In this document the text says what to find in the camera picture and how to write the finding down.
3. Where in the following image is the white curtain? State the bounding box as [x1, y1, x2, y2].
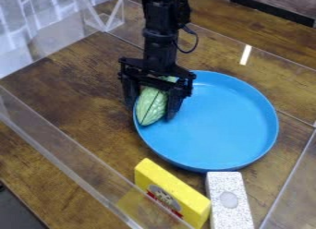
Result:
[0, 0, 125, 78]

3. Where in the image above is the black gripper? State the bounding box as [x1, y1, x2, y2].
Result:
[118, 57, 197, 120]

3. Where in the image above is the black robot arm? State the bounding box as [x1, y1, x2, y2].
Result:
[118, 0, 199, 120]

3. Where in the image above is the white speckled block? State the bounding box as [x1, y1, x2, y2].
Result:
[205, 172, 255, 229]

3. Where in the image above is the blue round tray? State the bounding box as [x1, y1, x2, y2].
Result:
[136, 70, 279, 173]

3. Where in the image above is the yellow sponge block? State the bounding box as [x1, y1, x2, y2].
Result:
[134, 157, 213, 229]

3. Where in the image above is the clear acrylic enclosure wall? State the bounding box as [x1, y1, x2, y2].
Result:
[0, 0, 316, 229]

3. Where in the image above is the black cable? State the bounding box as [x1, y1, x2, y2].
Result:
[174, 23, 200, 54]

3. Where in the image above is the green bitter gourd toy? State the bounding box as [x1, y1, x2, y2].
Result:
[136, 87, 168, 126]

